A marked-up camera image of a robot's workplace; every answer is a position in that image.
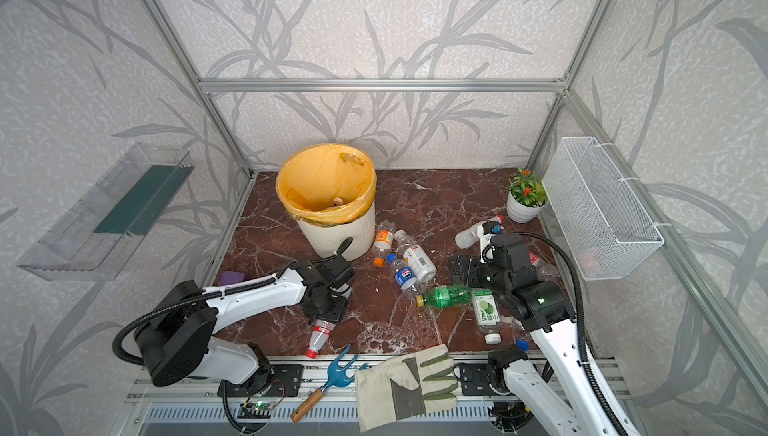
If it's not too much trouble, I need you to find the red cap white label bottle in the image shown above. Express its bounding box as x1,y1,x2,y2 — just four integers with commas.
305,318,336,359

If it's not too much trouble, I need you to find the green plastic soda bottle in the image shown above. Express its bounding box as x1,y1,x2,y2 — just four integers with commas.
416,284,472,309

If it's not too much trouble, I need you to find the lime label clear bottle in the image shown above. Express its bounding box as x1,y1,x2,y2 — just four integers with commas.
472,288,502,345

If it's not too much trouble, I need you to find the white label vitamin bottle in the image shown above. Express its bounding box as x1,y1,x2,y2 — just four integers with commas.
394,229,437,283

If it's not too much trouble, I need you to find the blue pepsi label bottle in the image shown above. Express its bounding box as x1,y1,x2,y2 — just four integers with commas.
386,253,422,300

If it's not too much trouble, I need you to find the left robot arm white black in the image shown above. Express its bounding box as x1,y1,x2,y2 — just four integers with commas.
112,237,354,394

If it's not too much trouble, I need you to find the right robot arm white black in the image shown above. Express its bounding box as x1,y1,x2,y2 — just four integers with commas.
455,229,639,435

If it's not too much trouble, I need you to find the white plastic trash bin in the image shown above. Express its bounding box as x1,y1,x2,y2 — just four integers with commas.
297,203,376,261

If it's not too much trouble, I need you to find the yellow bin liner bag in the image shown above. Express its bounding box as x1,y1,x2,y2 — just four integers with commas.
275,143,377,226

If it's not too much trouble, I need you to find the red cap white bottle right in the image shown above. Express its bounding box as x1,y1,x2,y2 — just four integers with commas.
454,215,504,249

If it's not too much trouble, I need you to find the blue cap pepsi bottle front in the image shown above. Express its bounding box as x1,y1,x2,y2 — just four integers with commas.
512,317,532,352

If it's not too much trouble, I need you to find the potted plant white pot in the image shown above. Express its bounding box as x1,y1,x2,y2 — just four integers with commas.
507,168,549,223

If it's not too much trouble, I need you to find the orange cap small bottle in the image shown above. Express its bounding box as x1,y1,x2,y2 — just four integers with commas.
372,220,396,267

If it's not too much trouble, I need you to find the blue garden hand fork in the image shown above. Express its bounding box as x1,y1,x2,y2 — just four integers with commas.
290,344,358,423

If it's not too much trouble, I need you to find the purple silicone spatula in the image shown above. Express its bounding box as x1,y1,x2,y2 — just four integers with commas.
218,271,246,286

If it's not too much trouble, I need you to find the beige green work glove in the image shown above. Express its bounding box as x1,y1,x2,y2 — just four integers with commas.
355,344,459,432

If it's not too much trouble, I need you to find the green circuit board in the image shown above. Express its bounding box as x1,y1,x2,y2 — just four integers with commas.
238,400,280,419

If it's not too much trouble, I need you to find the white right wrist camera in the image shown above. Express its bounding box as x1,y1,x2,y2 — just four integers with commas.
477,220,503,264

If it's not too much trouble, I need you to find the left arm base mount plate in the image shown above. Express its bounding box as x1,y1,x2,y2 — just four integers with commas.
259,364,304,398

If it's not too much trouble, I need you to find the white wire mesh basket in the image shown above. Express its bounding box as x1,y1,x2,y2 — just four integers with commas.
543,136,664,281

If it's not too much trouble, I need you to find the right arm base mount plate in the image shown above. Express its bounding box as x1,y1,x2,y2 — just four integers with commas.
458,362,497,397

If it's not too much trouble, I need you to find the clear acrylic wall shelf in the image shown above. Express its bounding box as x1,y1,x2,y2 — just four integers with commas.
18,143,194,281

